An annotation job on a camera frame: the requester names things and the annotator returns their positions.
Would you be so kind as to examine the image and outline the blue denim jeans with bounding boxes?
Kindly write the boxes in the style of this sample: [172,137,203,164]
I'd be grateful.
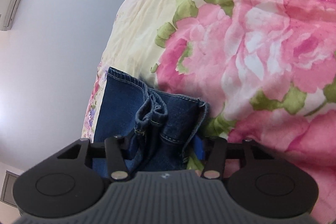
[93,68,209,173]

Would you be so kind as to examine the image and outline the floral bed quilt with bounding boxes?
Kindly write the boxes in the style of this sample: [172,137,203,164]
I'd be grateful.
[82,0,335,223]

